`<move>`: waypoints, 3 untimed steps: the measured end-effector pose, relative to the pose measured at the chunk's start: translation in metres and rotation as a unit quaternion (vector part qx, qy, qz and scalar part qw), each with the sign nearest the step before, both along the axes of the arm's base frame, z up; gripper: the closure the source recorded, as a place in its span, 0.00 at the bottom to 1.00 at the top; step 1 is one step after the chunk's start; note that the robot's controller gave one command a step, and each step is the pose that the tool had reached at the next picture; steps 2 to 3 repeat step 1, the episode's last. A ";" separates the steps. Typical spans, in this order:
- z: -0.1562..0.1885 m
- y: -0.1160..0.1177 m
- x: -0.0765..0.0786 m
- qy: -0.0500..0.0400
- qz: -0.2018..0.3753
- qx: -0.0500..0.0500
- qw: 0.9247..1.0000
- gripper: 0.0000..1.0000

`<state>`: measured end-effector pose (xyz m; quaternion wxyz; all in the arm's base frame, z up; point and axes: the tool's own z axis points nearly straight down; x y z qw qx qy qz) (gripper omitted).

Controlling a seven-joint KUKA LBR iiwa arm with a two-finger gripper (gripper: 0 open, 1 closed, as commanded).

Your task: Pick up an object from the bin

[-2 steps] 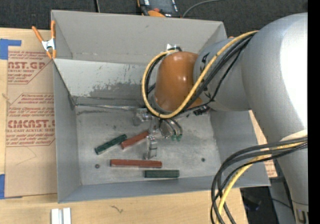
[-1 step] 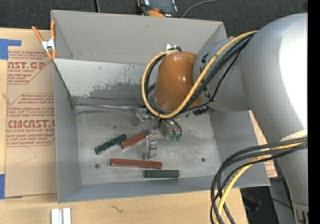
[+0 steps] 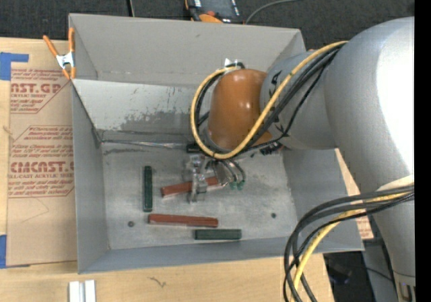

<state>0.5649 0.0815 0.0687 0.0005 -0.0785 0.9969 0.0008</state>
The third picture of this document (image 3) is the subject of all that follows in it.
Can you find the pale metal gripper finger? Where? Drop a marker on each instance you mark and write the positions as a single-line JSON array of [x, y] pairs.
[[199, 191], [193, 167]]

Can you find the red-brown block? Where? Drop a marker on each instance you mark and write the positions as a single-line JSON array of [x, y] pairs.
[[175, 188], [182, 220]]

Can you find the dark green flat block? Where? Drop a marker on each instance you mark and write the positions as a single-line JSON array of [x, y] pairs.
[[218, 234], [147, 189]]

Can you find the grey metal bin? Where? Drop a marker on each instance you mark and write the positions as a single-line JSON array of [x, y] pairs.
[[141, 115]]

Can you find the brown cardboard board red print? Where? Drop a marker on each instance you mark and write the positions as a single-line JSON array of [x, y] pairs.
[[40, 213]]

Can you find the black cylinder on white bracket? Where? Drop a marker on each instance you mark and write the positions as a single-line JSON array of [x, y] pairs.
[[270, 149]]

